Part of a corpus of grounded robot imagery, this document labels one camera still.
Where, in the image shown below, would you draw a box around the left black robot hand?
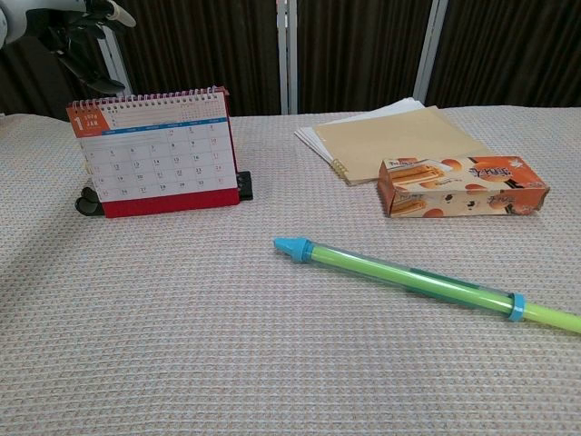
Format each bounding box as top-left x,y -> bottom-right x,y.
25,0 -> 137,93

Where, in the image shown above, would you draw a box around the black clip stand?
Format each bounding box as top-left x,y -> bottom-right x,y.
74,170 -> 254,216

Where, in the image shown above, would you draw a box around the white folding screen frame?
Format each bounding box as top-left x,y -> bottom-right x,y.
84,0 -> 450,115

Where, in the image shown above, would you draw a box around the orange snack box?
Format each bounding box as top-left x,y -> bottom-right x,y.
377,154 -> 550,220

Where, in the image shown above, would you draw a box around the white loose paper sheets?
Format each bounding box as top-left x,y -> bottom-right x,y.
293,96 -> 427,164

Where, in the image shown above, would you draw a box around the kraft cover spiral notebook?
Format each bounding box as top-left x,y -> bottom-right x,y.
314,105 -> 493,186

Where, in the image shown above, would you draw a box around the green and blue water squirter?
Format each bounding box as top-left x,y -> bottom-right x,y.
272,236 -> 581,336

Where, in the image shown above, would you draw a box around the woven beige tablecloth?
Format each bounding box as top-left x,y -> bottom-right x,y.
0,104 -> 581,436

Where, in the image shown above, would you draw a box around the red spiral desk calendar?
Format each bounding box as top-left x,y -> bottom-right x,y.
66,84 -> 241,220

